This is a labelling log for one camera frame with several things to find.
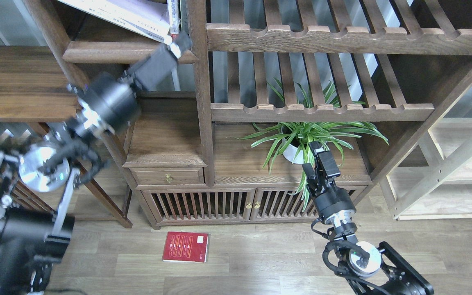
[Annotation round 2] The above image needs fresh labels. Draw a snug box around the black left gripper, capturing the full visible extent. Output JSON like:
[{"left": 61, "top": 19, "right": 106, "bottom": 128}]
[{"left": 67, "top": 33, "right": 192, "bottom": 138}]

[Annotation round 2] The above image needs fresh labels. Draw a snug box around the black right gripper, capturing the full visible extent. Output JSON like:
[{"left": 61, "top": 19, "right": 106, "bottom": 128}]
[{"left": 303, "top": 141, "right": 356, "bottom": 224}]

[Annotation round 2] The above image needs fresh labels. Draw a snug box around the white thick book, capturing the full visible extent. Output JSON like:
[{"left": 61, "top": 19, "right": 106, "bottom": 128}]
[{"left": 60, "top": 0, "right": 172, "bottom": 45}]

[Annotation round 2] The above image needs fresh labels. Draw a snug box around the red cover book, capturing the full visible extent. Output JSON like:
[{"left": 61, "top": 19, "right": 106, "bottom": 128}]
[{"left": 162, "top": 231, "right": 209, "bottom": 263}]

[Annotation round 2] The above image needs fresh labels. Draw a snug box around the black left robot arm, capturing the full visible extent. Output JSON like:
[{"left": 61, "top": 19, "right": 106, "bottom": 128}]
[{"left": 0, "top": 32, "right": 192, "bottom": 295}]

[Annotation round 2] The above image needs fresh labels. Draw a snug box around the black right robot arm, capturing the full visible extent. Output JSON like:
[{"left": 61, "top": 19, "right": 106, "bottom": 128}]
[{"left": 303, "top": 141, "right": 434, "bottom": 295}]

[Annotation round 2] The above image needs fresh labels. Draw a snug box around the light wooden shelf unit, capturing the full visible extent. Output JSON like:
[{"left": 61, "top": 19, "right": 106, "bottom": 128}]
[{"left": 380, "top": 85, "right": 472, "bottom": 220}]

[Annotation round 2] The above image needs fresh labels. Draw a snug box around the green spider plant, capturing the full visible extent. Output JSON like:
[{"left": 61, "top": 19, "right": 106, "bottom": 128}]
[{"left": 238, "top": 81, "right": 388, "bottom": 209}]

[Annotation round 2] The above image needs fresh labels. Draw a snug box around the white plant pot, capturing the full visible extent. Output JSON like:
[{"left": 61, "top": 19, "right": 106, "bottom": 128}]
[{"left": 282, "top": 140, "right": 314, "bottom": 165}]

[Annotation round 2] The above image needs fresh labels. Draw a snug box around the white red upright book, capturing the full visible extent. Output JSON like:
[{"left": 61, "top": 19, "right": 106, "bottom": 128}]
[{"left": 167, "top": 0, "right": 181, "bottom": 36}]

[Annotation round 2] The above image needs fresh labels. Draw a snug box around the dark green upright book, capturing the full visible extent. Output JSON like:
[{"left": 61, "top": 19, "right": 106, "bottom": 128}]
[{"left": 179, "top": 0, "right": 189, "bottom": 35}]

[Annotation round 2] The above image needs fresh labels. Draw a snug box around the dark wooden bookshelf cabinet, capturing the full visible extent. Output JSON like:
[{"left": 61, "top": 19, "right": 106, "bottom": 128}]
[{"left": 24, "top": 0, "right": 472, "bottom": 231}]

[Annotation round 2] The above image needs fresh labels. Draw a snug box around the brass drawer knob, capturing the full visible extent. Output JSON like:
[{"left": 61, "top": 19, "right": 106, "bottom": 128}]
[{"left": 165, "top": 174, "right": 174, "bottom": 183}]

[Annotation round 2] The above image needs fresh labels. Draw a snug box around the dark wooden side table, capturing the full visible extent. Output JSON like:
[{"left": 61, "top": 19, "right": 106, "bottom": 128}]
[{"left": 0, "top": 45, "right": 132, "bottom": 228}]

